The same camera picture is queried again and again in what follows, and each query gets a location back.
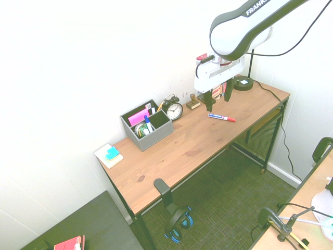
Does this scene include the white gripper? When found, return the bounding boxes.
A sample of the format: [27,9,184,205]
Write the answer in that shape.
[194,57,247,113]

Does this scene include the black side table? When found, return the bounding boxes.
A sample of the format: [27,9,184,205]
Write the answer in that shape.
[19,190,144,250]

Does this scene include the wooden rubber stamp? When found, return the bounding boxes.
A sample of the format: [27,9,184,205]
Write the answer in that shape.
[186,93,201,111]

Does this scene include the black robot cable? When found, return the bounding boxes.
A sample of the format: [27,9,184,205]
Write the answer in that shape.
[246,0,331,57]

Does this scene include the black desk lamp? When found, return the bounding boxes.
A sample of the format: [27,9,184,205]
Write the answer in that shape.
[233,49,254,91]

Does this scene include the black alarm clock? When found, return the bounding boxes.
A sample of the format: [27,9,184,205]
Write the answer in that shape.
[162,95,184,121]

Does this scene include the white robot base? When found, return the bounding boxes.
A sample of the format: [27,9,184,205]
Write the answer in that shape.
[311,177,333,238]

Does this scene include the black lamp power cable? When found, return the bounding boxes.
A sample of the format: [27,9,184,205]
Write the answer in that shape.
[252,79,304,183]

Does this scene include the grey felt desk organizer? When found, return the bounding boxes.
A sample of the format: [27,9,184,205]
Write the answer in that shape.
[120,98,174,152]

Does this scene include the black headphone hanger clamp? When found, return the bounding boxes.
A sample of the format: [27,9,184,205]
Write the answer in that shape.
[153,178,180,217]

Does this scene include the black and blue headphones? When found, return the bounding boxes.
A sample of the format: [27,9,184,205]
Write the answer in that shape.
[163,206,194,243]

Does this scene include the black table clamp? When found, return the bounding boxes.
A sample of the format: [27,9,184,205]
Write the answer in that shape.
[312,137,333,167]

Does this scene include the blue and yellow sponge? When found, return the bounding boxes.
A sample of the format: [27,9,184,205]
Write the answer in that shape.
[105,146,120,160]

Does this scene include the green tape roll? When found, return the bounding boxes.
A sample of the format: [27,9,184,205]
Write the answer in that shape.
[134,122,148,138]

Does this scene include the wooden desk with black frame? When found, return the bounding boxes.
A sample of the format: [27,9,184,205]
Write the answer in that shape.
[97,98,291,250]

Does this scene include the black clamp with stand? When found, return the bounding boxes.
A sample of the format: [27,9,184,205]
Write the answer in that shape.
[257,206,315,243]

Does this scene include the striped patterned book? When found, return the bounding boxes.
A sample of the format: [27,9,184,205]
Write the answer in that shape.
[212,84,225,101]

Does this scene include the red and white book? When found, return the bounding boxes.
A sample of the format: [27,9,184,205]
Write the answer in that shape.
[54,235,86,250]

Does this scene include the yellow strap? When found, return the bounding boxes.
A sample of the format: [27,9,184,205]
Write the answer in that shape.
[267,221,310,248]

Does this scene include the white notepad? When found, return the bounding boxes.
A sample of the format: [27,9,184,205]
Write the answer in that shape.
[94,143,124,169]

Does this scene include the pink sticky notes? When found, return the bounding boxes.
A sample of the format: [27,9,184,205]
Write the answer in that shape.
[127,108,150,126]

